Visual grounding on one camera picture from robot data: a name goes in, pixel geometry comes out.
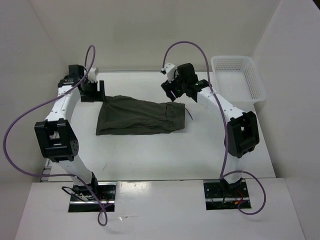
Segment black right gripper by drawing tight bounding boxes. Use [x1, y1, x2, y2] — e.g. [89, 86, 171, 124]
[161, 70, 187, 102]

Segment dark olive green shorts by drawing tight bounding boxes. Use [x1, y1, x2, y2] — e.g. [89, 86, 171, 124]
[95, 95, 192, 136]

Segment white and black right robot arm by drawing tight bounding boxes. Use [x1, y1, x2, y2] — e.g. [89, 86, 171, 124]
[160, 62, 260, 197]

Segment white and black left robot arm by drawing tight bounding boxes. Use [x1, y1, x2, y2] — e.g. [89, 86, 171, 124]
[34, 64, 105, 201]

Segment white perforated plastic basket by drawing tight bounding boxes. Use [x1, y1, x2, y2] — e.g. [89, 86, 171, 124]
[211, 55, 267, 107]

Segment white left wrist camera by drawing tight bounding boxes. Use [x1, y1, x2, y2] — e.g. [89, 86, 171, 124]
[87, 67, 100, 83]

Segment aluminium table edge rail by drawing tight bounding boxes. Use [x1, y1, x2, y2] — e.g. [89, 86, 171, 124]
[39, 71, 81, 182]

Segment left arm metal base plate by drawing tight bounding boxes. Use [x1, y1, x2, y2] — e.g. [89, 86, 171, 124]
[63, 181, 117, 213]

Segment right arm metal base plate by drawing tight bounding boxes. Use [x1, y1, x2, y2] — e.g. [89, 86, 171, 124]
[203, 180, 252, 211]

